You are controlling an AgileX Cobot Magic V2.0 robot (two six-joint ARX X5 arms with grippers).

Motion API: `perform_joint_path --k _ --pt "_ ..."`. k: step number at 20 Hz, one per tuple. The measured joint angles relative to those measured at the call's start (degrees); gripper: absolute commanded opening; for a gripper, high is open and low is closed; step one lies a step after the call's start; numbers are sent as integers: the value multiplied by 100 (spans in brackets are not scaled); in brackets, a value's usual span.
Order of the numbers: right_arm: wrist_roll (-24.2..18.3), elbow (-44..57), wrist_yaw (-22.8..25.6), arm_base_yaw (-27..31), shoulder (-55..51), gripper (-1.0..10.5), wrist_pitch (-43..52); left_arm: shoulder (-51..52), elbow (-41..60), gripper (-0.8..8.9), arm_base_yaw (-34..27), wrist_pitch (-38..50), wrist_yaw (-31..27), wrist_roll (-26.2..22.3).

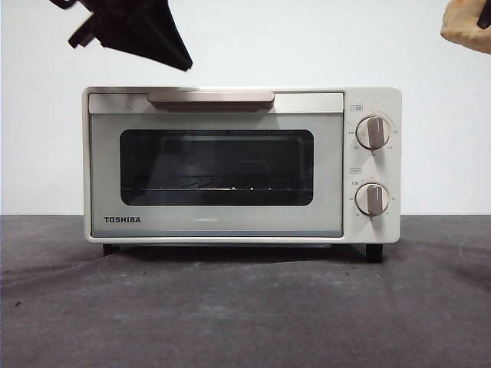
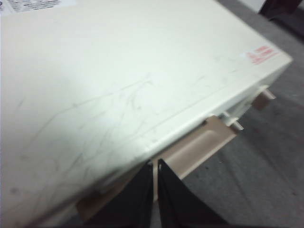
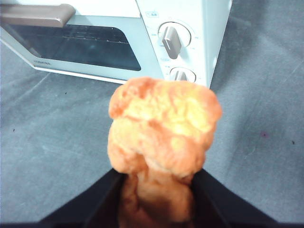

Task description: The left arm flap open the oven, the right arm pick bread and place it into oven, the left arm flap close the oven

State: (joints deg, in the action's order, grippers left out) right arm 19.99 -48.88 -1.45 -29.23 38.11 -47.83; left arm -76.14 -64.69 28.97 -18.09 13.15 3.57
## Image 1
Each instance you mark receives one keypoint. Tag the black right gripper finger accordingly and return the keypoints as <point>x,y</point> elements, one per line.
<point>485,17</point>

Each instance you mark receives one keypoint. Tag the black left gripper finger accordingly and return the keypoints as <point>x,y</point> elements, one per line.
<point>130,34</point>
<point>161,19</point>

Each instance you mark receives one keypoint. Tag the golden bread loaf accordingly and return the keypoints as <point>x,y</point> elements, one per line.
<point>458,27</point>

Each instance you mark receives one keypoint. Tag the cream Toshiba toaster oven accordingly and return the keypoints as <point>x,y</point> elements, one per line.
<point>383,168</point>

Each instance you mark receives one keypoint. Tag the cream temperature knob brown grip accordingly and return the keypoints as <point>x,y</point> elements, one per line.
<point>373,132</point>

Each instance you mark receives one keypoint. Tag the cream timer knob brown grip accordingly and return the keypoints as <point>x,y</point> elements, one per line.
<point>372,199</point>

